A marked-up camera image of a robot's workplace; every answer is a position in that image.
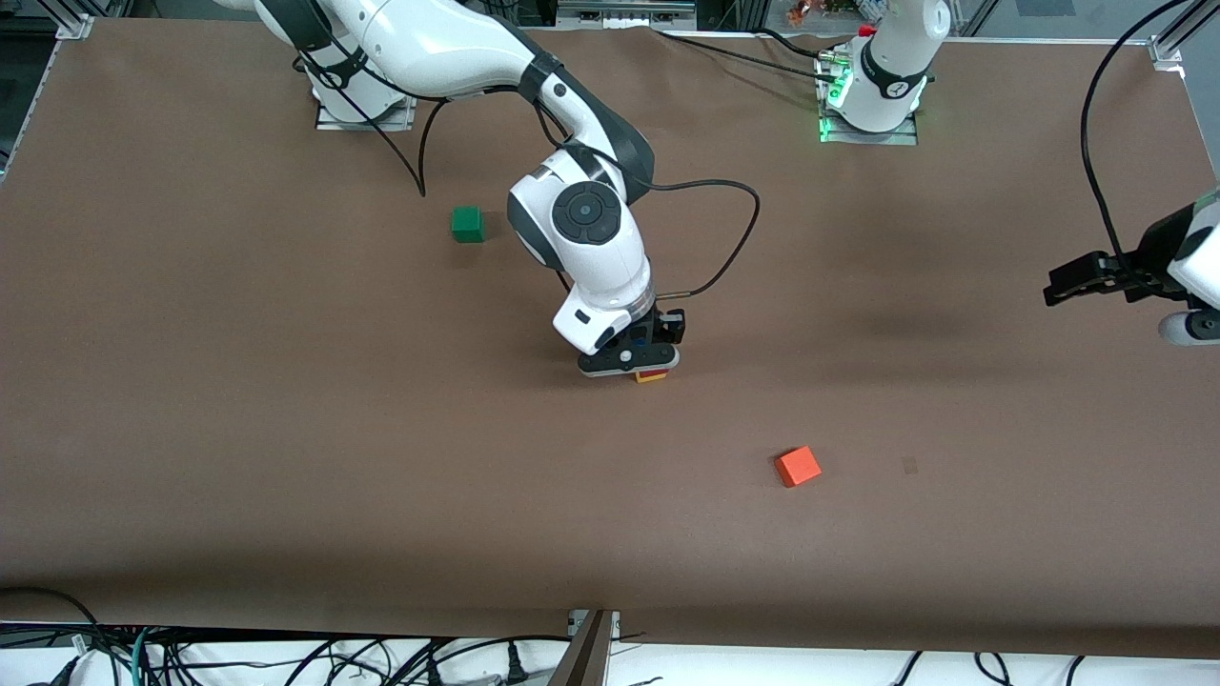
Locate orange wooden block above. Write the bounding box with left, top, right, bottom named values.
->
left=774, top=445, right=823, bottom=489

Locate table cover sheet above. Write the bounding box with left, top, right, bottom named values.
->
left=0, top=19, right=1220, bottom=660

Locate black looped cable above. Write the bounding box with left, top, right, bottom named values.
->
left=0, top=587, right=104, bottom=660

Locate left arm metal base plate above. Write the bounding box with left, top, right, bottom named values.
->
left=816, top=48, right=920, bottom=147

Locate black power plug cable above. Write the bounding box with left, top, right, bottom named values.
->
left=419, top=636, right=575, bottom=686

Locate black base supply cable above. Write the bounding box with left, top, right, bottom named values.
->
left=656, top=29, right=840, bottom=87

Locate aluminium frame profile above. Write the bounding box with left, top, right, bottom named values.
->
left=1149, top=0, right=1220, bottom=70
left=43, top=0, right=130, bottom=41

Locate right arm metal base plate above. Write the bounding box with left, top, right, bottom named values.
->
left=315, top=91, right=418, bottom=132

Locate grey metal rail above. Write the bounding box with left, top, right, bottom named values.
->
left=557, top=0, right=699, bottom=30

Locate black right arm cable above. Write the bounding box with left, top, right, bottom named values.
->
left=291, top=19, right=763, bottom=299

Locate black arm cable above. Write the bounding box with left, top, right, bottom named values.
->
left=291, top=19, right=763, bottom=299
left=1080, top=0, right=1194, bottom=279

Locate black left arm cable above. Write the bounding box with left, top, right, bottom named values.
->
left=1080, top=0, right=1194, bottom=279

